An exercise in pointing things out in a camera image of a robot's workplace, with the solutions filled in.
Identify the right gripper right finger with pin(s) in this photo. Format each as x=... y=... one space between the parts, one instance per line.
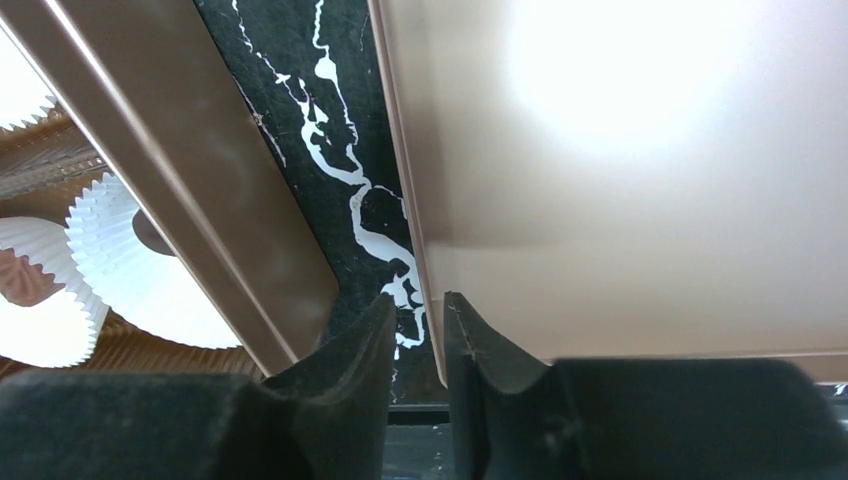
x=515 y=417

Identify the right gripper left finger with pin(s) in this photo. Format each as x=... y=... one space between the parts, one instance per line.
x=323 y=418

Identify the rose gold box lid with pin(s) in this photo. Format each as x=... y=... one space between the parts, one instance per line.
x=627 y=178

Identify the dark brown chocolate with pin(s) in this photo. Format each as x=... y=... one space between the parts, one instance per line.
x=148 y=235

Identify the brown chocolate box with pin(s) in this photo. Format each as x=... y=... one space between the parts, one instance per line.
x=146 y=84

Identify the white paper cup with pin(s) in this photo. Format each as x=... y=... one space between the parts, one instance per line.
x=25 y=98
x=50 y=317
x=152 y=291

